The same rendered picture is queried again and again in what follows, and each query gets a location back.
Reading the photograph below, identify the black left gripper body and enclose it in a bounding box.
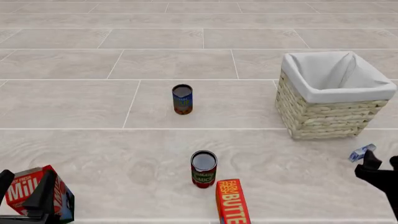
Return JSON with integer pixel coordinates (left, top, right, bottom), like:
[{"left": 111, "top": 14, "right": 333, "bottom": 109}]
[{"left": 0, "top": 213, "right": 59, "bottom": 224}]

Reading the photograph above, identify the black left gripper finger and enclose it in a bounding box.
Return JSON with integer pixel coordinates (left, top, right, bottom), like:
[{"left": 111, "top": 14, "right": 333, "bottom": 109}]
[
  {"left": 0, "top": 169, "right": 16, "bottom": 207},
  {"left": 21, "top": 169, "right": 58, "bottom": 218}
]

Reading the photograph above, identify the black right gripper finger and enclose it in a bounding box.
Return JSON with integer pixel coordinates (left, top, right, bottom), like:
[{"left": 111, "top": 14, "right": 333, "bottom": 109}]
[
  {"left": 354, "top": 149, "right": 383, "bottom": 182},
  {"left": 389, "top": 155, "right": 398, "bottom": 175}
]

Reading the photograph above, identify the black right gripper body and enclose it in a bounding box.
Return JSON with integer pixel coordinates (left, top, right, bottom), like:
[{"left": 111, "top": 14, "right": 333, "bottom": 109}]
[{"left": 362, "top": 167, "right": 398, "bottom": 220}]

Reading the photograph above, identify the blue white cream cheese box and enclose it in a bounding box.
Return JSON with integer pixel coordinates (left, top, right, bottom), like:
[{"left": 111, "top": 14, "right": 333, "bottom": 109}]
[{"left": 348, "top": 143, "right": 377, "bottom": 163}]

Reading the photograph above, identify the wicker basket with white liner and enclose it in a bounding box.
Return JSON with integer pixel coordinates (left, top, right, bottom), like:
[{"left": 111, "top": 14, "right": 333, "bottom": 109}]
[{"left": 274, "top": 50, "right": 398, "bottom": 141}]

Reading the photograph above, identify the red milk carton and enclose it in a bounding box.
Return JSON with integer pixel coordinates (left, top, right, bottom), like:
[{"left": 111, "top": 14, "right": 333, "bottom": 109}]
[{"left": 4, "top": 164, "right": 75, "bottom": 222}]

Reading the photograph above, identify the orange butter box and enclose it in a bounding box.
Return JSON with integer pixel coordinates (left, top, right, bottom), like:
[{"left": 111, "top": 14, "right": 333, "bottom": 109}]
[{"left": 215, "top": 178, "right": 252, "bottom": 224}]

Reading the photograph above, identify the red tomato sauce can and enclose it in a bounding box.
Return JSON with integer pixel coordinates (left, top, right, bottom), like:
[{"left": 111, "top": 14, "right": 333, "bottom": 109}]
[{"left": 190, "top": 149, "right": 218, "bottom": 189}]

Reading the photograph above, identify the blue soup can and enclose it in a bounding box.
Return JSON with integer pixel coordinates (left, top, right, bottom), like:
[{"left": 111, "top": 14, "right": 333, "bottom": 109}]
[{"left": 172, "top": 83, "right": 193, "bottom": 116}]

